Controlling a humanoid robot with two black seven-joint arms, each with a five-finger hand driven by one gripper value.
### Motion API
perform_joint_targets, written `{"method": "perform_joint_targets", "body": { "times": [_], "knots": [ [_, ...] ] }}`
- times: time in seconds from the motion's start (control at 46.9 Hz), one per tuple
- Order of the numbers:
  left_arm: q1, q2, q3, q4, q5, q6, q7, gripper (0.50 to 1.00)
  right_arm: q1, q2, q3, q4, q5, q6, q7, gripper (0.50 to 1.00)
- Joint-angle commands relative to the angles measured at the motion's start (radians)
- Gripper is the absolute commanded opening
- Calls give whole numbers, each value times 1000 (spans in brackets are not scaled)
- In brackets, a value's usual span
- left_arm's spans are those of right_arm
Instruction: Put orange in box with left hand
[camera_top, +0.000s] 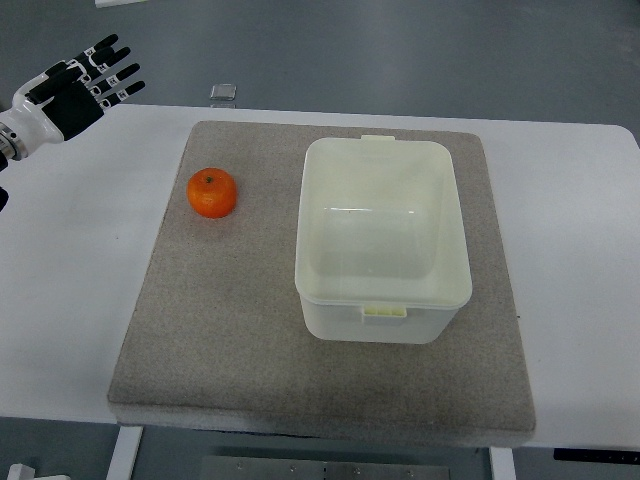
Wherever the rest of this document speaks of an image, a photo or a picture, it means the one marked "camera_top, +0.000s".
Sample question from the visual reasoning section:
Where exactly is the black table control panel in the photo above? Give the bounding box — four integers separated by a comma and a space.
553, 448, 640, 465

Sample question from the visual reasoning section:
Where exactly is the white table leg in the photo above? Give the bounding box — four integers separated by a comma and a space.
106, 427, 144, 480
489, 447, 517, 480

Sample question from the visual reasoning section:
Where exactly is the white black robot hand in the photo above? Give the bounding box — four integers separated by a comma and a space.
1, 34, 145, 158

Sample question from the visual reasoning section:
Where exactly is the white object bottom left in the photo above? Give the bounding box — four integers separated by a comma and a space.
6, 463, 35, 480

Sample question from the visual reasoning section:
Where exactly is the grey felt mat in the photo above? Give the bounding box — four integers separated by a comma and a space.
108, 121, 536, 447

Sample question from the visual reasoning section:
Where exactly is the small clear floor plate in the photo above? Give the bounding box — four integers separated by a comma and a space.
210, 84, 237, 102

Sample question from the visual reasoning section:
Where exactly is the white plastic box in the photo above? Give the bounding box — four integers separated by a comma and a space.
295, 135, 472, 344

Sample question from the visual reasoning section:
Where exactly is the white right table leg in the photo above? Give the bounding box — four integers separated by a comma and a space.
489, 447, 517, 480

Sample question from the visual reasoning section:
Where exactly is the white left table leg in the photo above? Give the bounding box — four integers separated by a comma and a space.
106, 427, 144, 480

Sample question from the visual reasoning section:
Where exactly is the orange fruit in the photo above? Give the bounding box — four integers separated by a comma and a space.
186, 168, 237, 219

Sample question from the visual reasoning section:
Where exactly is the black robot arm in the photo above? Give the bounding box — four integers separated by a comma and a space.
1, 123, 26, 170

